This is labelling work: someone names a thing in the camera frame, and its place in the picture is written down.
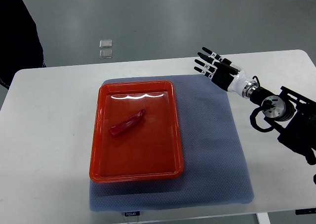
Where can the grey blue mesh mat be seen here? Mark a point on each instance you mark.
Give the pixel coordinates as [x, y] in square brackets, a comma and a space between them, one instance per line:
[215, 169]

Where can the red pepper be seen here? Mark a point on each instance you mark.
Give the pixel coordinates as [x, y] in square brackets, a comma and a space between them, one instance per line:
[122, 127]

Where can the upper metal floor plate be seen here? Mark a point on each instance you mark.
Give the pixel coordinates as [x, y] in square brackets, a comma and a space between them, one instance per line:
[105, 43]

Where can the person in dark clothes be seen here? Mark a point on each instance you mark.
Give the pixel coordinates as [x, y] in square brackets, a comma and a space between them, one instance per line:
[20, 47]

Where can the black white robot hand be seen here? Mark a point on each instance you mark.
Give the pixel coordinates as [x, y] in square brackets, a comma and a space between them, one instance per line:
[224, 73]

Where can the red plastic tray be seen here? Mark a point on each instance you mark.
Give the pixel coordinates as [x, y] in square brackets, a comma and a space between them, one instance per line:
[149, 150]

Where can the black table edge panel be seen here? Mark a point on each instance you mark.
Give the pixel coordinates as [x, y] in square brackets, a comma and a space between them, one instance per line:
[305, 211]

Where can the white table leg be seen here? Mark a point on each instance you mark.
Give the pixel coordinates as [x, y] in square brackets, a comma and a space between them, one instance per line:
[263, 218]

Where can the black table control label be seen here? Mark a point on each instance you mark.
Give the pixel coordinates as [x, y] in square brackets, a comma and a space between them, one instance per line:
[132, 214]

